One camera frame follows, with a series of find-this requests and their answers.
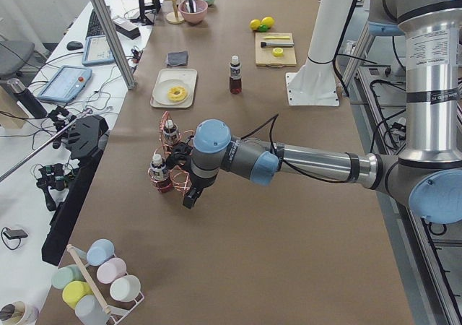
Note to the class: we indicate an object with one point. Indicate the black keyboard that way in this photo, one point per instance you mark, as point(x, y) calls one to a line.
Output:
point(94, 27)

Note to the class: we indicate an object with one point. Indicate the yellow cup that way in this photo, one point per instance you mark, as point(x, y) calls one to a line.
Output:
point(74, 292)

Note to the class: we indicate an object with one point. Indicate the copper wire bottle rack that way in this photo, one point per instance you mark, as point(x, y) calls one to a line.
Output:
point(180, 178)

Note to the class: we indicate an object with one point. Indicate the yellow lemon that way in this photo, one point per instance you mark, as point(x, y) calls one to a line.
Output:
point(268, 21)
point(254, 24)

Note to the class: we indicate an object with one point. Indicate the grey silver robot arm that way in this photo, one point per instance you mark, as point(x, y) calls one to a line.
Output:
point(279, 132)

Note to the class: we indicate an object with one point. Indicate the white cup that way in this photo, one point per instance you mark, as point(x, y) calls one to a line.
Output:
point(126, 288)

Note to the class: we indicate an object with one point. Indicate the yellow plastic knife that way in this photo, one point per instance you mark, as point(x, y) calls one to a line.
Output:
point(277, 37)

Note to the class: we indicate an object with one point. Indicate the beige serving tray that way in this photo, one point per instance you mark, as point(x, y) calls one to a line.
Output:
point(189, 76)

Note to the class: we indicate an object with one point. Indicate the mint green cup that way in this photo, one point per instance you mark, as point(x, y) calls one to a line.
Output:
point(64, 275)

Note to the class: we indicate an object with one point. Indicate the glazed donut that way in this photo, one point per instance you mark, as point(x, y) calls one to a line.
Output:
point(177, 94)

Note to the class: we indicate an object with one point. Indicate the half lemon slice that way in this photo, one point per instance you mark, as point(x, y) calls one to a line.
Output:
point(277, 52)

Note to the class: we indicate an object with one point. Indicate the grey folded cloth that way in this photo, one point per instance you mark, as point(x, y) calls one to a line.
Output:
point(174, 59)

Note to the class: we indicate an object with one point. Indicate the tea bottle with white cap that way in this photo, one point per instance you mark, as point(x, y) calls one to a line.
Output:
point(235, 82)

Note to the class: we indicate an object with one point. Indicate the black thermos bottle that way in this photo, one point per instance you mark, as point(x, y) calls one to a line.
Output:
point(27, 99)

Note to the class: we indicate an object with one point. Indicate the grey blue cup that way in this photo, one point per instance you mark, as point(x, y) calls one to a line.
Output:
point(89, 311)

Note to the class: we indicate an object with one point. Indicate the black computer mouse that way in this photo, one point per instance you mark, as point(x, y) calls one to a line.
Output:
point(74, 45)

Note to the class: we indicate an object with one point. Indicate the small black device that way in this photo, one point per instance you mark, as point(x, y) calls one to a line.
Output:
point(14, 234)

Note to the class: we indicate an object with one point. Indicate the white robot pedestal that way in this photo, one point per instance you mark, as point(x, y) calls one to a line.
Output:
point(315, 84)

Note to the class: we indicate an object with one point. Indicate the blue teach pendant tablet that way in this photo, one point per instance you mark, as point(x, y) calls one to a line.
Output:
point(65, 85)

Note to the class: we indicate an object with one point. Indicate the steel ice scoop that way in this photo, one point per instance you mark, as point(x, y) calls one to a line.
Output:
point(190, 6)

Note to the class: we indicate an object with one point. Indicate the grey office chair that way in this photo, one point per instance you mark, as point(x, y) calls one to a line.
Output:
point(14, 55)

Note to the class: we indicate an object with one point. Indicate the wooden rack handle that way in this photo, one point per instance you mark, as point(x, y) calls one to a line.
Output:
point(94, 288)

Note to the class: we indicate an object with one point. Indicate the pink bowl with ice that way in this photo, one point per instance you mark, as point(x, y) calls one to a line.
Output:
point(199, 16)

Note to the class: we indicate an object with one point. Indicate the aluminium frame post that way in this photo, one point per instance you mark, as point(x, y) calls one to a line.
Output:
point(114, 42)

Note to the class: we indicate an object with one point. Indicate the light blue cup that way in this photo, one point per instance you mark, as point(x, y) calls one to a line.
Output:
point(100, 251)

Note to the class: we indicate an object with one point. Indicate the white wire cup rack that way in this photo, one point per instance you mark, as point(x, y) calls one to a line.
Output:
point(119, 311)

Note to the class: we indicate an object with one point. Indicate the green lime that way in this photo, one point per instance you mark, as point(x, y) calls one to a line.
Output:
point(263, 28)

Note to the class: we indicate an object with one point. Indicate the white round plate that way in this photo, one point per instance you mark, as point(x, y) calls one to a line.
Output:
point(160, 91)

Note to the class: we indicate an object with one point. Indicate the wooden cutting board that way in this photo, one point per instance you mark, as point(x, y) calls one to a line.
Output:
point(264, 56)

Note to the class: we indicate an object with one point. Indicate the wooden mug tree stand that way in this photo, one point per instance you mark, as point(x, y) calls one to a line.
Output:
point(174, 17)

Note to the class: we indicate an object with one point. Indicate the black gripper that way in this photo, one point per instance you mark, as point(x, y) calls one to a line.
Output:
point(198, 183)

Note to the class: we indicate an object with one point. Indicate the pink cup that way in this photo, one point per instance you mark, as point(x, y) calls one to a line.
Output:
point(111, 270)

